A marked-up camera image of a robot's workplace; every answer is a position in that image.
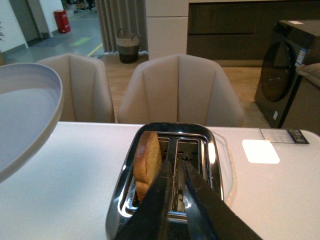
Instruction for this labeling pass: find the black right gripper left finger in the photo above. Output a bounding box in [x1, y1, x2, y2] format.
[114, 159, 173, 240]

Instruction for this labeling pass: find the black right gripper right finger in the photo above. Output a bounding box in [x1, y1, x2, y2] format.
[184, 162, 261, 240]

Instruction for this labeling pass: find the brown bread slice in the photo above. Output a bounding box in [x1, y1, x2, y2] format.
[133, 131, 163, 203]

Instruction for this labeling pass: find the grey round plate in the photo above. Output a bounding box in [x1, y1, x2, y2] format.
[0, 63, 64, 182]

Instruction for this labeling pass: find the silver two-slot toaster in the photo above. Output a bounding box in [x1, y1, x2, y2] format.
[105, 122, 234, 240]

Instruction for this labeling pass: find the table edge label sticker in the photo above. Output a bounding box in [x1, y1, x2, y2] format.
[259, 128, 309, 144]

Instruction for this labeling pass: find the beige right chair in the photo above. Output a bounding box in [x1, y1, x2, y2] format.
[117, 54, 245, 127]

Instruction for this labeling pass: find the beige chair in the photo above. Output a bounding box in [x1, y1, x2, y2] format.
[117, 54, 245, 127]
[38, 53, 115, 123]

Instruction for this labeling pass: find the dark washing machine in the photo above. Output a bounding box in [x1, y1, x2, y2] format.
[254, 19, 320, 128]

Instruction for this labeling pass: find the beige left chair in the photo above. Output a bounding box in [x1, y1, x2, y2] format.
[38, 53, 115, 123]

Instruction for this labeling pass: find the beige cloth on washer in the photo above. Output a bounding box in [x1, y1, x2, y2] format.
[296, 63, 320, 87]

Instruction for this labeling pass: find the dark drawer counter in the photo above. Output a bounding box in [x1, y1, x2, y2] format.
[186, 0, 320, 62]

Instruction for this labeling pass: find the white cabinet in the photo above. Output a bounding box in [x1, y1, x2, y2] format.
[145, 0, 189, 60]

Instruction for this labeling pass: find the grey curtain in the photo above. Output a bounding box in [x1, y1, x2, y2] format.
[95, 0, 148, 53]

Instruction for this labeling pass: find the woven basket with handles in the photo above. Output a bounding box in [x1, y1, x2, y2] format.
[116, 28, 140, 64]

